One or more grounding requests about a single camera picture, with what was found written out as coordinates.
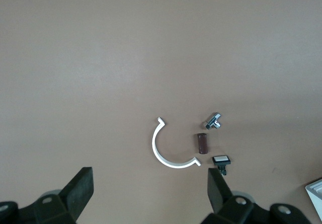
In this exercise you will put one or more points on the black switch with white face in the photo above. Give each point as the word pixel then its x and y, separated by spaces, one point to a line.
pixel 221 159

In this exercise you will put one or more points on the white drawer cabinet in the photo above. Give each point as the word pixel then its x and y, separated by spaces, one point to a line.
pixel 315 196

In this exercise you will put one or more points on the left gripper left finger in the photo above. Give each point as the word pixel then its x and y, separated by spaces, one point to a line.
pixel 75 196

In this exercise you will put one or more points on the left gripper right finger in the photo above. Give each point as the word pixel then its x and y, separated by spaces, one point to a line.
pixel 221 201

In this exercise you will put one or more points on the dark brown terminal block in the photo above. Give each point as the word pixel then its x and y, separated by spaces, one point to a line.
pixel 202 143

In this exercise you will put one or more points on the chrome pipe fitting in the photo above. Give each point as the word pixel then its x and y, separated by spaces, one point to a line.
pixel 212 122

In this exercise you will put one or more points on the brown table mat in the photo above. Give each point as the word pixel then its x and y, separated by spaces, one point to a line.
pixel 100 58

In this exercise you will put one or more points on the white semicircular clamp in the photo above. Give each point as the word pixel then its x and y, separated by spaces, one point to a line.
pixel 154 143

